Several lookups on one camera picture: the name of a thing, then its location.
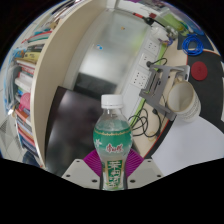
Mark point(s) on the black computer monitor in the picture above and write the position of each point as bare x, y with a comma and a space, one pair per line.
71, 126

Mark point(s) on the blue cartoon sticker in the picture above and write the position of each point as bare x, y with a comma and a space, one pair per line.
99, 46

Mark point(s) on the beige shelf unit with books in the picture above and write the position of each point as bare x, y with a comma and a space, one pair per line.
56, 73

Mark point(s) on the green drinking glass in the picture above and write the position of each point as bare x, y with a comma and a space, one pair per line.
181, 26

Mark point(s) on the large white paper sheet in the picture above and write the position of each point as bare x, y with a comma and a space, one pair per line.
193, 146

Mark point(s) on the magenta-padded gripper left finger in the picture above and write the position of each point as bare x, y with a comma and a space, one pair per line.
80, 171

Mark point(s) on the green-labelled clear drink bottle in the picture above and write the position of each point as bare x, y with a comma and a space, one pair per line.
112, 133

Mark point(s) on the flat round red coaster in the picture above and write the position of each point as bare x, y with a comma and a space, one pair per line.
199, 70

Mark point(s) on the grey metal laptop stand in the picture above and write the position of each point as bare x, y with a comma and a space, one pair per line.
156, 86

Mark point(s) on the cream ceramic mug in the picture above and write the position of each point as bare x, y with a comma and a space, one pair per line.
185, 103

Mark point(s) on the black desk mat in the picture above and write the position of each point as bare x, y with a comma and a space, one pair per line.
213, 95

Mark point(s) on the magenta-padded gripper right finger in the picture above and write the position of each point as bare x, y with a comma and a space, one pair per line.
146, 173

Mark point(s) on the yellow cartoon sticker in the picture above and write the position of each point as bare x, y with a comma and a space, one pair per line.
122, 28

